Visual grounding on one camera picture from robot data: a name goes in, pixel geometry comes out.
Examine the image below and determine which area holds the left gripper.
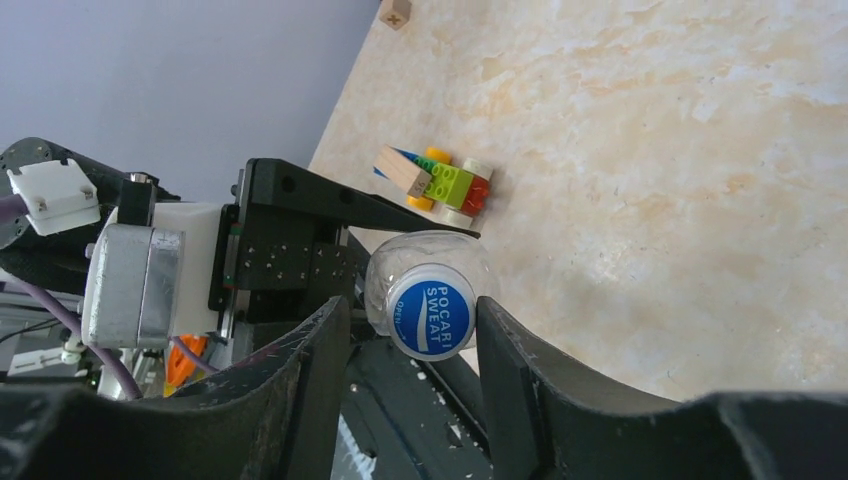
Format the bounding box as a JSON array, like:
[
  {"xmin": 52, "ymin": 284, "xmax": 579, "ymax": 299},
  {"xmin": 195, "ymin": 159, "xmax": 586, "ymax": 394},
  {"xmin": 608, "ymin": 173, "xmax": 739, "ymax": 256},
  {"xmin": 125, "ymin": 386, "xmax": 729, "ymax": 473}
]
[{"xmin": 153, "ymin": 158, "xmax": 480, "ymax": 335}]

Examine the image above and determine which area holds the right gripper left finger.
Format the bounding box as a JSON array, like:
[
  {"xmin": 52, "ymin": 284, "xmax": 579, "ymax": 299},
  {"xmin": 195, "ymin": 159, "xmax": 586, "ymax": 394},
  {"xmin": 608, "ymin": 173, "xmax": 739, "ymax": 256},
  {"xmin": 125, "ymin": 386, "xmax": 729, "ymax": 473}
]
[{"xmin": 1, "ymin": 297, "xmax": 351, "ymax": 479}]

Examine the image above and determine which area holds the wooden cube with cross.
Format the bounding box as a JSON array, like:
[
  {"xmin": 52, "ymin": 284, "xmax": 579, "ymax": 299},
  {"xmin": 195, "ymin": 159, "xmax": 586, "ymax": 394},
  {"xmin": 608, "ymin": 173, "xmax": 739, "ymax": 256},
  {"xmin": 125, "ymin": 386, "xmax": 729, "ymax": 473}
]
[{"xmin": 377, "ymin": 0, "xmax": 412, "ymax": 31}]

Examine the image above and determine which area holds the clear plastic bottle blue label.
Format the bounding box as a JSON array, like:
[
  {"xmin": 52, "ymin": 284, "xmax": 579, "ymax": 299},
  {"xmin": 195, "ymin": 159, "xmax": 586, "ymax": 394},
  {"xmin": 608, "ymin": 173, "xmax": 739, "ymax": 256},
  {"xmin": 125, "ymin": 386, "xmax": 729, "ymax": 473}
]
[{"xmin": 364, "ymin": 231, "xmax": 500, "ymax": 361}]

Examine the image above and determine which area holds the blue Pocari Sweat cap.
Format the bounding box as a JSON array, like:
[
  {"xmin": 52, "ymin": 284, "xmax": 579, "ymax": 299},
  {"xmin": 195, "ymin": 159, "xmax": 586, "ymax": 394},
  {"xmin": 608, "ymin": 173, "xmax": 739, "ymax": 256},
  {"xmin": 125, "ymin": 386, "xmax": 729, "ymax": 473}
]
[{"xmin": 387, "ymin": 263, "xmax": 477, "ymax": 362}]

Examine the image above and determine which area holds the colourful toy block car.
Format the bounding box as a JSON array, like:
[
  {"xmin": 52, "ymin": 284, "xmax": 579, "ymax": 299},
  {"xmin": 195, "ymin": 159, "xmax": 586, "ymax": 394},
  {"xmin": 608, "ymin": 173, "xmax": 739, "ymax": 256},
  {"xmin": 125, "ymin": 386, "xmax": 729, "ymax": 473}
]
[{"xmin": 373, "ymin": 145, "xmax": 494, "ymax": 229}]

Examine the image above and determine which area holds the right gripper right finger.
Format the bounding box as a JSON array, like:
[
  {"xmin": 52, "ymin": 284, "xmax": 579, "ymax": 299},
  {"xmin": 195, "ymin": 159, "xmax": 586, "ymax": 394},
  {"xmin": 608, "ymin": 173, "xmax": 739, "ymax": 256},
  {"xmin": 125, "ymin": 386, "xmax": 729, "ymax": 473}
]
[{"xmin": 477, "ymin": 297, "xmax": 847, "ymax": 479}]

